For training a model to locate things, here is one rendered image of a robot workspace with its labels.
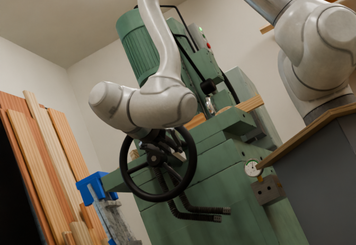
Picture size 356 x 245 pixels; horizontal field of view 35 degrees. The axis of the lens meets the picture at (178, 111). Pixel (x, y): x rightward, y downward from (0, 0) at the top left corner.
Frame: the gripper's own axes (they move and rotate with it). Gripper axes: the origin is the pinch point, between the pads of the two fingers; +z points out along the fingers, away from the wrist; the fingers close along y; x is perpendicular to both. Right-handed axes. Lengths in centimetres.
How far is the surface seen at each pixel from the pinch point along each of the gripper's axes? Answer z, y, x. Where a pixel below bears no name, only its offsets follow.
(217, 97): 43, -5, -46
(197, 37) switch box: 43, -5, -82
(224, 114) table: 19.5, -12.6, -19.3
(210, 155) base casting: 23.3, -1.7, -8.9
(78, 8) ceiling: 111, 101, -245
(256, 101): 33.0, -22.2, -27.6
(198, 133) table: 20.1, -1.0, -17.6
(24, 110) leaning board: 99, 151, -165
